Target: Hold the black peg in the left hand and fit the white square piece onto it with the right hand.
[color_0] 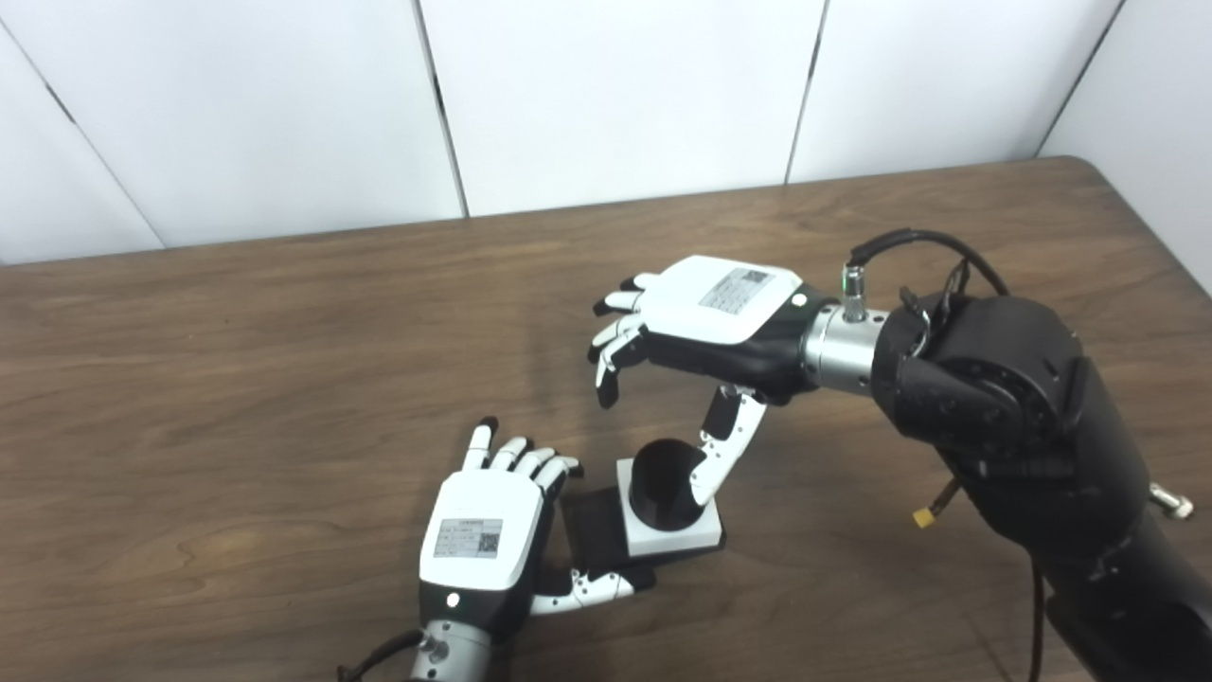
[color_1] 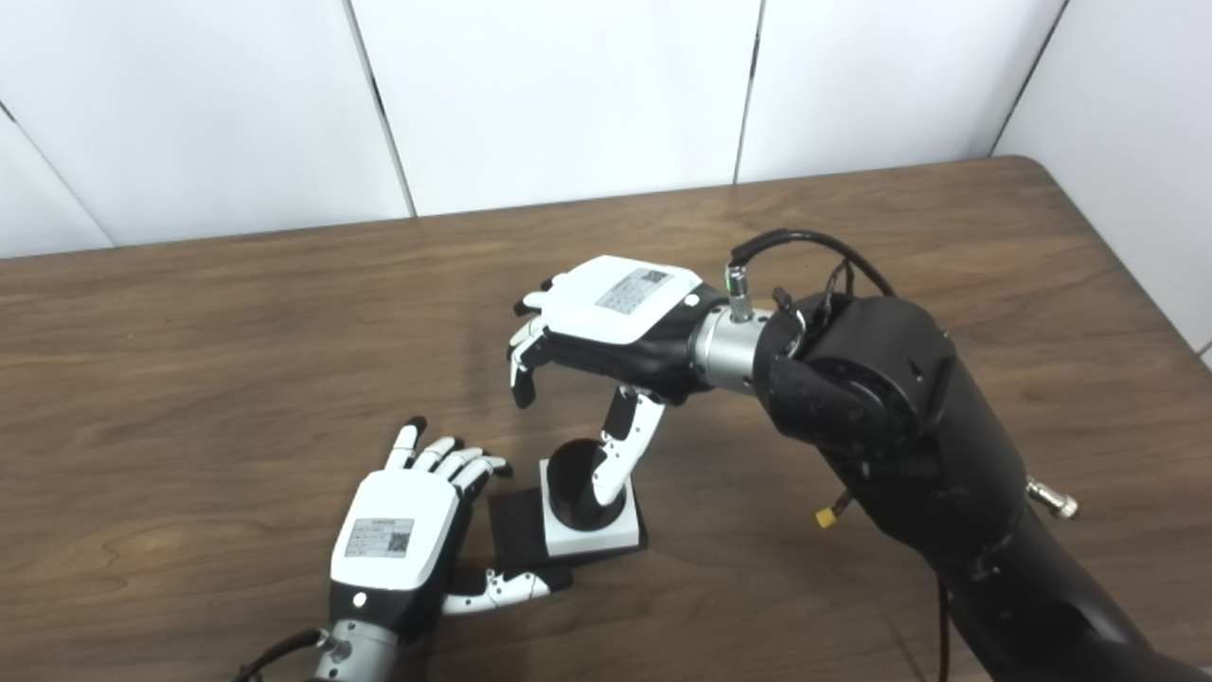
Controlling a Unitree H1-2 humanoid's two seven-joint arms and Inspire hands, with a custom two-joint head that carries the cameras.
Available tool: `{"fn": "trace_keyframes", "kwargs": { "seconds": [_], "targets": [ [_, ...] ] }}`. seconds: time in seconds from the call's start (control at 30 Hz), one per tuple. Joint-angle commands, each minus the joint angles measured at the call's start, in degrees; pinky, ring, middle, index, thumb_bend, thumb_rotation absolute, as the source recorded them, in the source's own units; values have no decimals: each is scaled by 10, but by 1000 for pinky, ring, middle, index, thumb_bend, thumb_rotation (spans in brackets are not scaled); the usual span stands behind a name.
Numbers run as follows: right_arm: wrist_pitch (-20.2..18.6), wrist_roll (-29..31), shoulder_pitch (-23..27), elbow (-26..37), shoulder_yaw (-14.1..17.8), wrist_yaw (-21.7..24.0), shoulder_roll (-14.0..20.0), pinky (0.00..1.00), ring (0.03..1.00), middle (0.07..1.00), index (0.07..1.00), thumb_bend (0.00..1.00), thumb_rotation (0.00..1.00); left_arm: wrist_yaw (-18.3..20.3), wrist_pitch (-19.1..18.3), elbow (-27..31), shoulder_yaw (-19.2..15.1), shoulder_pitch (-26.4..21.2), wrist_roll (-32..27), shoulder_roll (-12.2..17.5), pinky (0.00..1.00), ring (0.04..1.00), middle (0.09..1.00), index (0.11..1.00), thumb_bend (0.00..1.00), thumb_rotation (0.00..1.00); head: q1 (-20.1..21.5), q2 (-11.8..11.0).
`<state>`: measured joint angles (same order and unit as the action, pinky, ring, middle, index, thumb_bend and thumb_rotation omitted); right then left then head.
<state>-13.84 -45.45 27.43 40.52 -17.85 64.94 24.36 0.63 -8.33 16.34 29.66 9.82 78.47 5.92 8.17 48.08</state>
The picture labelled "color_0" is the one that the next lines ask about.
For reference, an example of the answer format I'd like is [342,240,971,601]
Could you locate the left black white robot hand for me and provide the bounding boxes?
[419,417,637,637]

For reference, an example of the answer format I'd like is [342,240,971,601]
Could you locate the black peg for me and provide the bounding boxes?
[561,439,727,569]

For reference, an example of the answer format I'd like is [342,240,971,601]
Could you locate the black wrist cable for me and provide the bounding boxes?
[843,228,1009,323]
[336,629,427,682]

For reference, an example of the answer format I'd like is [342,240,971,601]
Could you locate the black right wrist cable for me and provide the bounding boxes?
[843,228,1009,323]

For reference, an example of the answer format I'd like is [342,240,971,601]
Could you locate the white square piece with hole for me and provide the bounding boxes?
[615,458,722,558]

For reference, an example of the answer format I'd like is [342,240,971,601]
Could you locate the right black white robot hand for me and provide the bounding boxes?
[587,255,834,506]

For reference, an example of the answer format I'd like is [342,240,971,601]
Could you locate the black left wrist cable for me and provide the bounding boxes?
[336,629,427,682]

